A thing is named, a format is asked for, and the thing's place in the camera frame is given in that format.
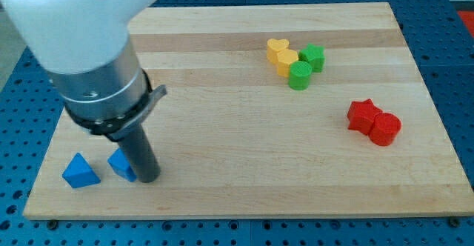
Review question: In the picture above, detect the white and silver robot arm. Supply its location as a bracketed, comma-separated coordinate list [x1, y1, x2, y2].
[1, 0, 166, 142]

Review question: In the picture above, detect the green circle block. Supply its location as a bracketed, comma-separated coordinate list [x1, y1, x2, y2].
[288, 61, 313, 90]

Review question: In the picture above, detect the yellow heart block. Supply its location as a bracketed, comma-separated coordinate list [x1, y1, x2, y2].
[267, 39, 290, 64]

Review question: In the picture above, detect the red circle block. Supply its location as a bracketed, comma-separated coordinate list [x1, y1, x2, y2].
[369, 113, 401, 146]

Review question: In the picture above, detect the yellow hexagon block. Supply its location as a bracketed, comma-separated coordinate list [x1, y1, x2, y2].
[276, 49, 298, 78]

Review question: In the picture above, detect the wooden board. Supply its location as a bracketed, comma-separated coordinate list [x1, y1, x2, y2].
[23, 2, 473, 220]

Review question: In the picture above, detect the green star block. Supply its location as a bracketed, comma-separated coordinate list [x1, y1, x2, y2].
[298, 44, 325, 73]

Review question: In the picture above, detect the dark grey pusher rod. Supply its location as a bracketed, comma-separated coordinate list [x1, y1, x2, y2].
[118, 125, 161, 183]

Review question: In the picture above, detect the red star block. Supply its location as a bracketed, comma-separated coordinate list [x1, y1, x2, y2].
[347, 99, 382, 135]

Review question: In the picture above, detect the blue cube block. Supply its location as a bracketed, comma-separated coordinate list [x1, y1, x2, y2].
[107, 148, 137, 182]

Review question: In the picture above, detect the blue triangle block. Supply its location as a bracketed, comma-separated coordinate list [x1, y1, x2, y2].
[62, 153, 101, 188]

